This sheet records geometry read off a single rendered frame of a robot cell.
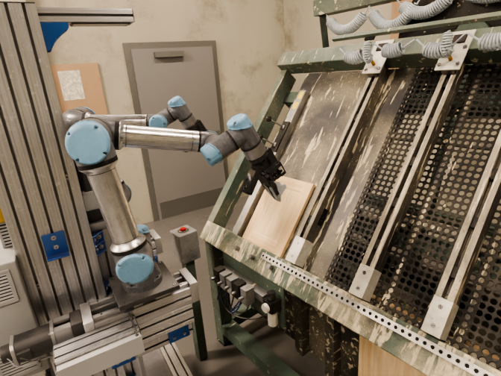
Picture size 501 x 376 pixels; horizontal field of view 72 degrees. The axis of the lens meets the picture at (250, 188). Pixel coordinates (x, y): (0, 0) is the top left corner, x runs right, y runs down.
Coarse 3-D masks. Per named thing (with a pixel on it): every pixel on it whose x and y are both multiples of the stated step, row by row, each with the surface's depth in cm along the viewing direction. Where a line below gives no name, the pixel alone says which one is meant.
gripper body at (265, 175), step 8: (272, 152) 121; (248, 160) 121; (256, 160) 118; (264, 160) 121; (272, 160) 122; (264, 168) 121; (272, 168) 121; (264, 176) 121; (272, 176) 123; (280, 176) 125
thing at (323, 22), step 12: (324, 0) 229; (336, 0) 222; (348, 0) 215; (360, 0) 209; (372, 0) 204; (384, 0) 198; (396, 0) 198; (324, 12) 231; (336, 12) 227; (324, 24) 239; (324, 36) 242
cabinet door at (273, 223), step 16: (288, 192) 187; (304, 192) 179; (256, 208) 197; (272, 208) 190; (288, 208) 182; (304, 208) 177; (256, 224) 193; (272, 224) 185; (288, 224) 177; (256, 240) 187; (272, 240) 180; (288, 240) 174
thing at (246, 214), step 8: (304, 96) 207; (296, 112) 206; (288, 120) 207; (296, 120) 207; (288, 128) 204; (288, 136) 205; (280, 144) 203; (280, 152) 204; (256, 184) 202; (256, 192) 199; (248, 200) 201; (256, 200) 200; (248, 208) 199; (240, 216) 200; (248, 216) 199; (240, 224) 198; (232, 232) 200; (240, 232) 197
